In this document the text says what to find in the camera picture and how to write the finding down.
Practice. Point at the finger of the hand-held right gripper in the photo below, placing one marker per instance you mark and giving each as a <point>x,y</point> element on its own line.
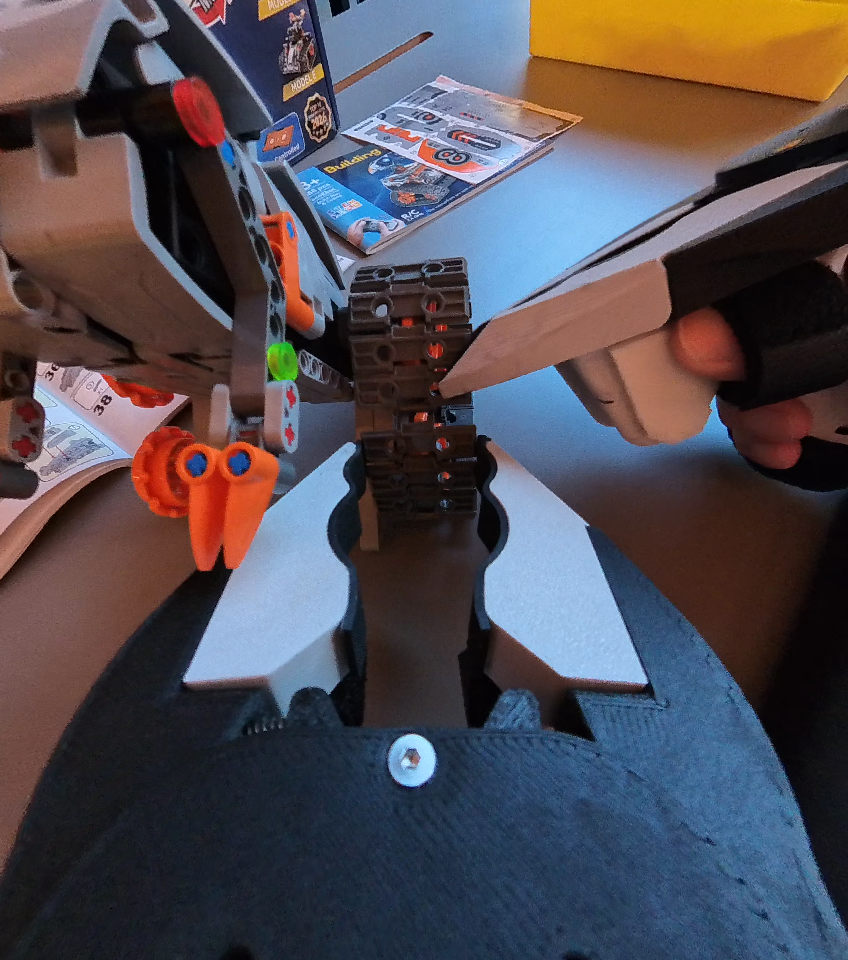
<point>679,225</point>
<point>581,322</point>

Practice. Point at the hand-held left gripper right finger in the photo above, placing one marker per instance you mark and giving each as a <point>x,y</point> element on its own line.
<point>559,600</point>

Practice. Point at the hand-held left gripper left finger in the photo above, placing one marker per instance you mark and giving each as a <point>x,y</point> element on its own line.
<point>281,615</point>

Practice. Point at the dark grey toy track belt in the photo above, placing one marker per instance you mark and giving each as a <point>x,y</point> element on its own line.
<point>409,315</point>

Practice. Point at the grey orange block toy robot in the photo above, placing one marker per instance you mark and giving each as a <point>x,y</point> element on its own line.
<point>93,225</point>

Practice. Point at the grey desk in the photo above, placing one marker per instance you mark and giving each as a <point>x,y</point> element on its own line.
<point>694,540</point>

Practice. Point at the person's right hand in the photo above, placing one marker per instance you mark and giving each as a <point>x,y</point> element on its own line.
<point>701,345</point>

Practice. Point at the yellow storage bin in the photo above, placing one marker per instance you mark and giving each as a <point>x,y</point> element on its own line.
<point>694,37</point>

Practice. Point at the blue cover booklet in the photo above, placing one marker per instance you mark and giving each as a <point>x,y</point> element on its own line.
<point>364,202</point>

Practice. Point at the open instruction booklet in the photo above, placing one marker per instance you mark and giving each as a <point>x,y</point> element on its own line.
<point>63,450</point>

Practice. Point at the blue toy robot box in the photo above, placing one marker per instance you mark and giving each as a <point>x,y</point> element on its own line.
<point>296,75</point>

